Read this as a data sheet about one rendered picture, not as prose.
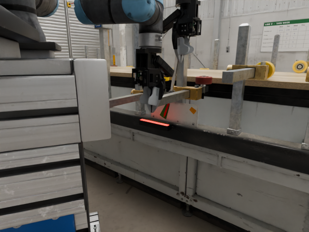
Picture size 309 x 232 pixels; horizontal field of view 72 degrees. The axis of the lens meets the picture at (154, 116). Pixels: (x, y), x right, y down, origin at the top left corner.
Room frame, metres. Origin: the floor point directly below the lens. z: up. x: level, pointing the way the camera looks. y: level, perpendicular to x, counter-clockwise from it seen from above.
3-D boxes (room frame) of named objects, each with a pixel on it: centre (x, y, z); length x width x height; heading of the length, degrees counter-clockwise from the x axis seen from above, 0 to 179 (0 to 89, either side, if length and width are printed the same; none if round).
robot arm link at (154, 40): (0.71, 0.01, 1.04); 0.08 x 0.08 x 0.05
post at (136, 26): (1.11, 0.08, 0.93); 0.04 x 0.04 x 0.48; 53
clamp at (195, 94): (0.95, -0.14, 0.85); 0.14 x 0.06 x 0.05; 53
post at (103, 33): (1.27, 0.29, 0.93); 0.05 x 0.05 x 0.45; 53
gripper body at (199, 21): (0.83, -0.12, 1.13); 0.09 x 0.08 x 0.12; 53
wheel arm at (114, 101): (1.05, 0.08, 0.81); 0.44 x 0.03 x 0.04; 143
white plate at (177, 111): (0.96, -0.08, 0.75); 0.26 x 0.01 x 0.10; 53
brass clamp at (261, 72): (0.80, -0.34, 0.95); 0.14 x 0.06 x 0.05; 53
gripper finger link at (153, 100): (0.69, 0.01, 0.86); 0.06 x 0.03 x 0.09; 143
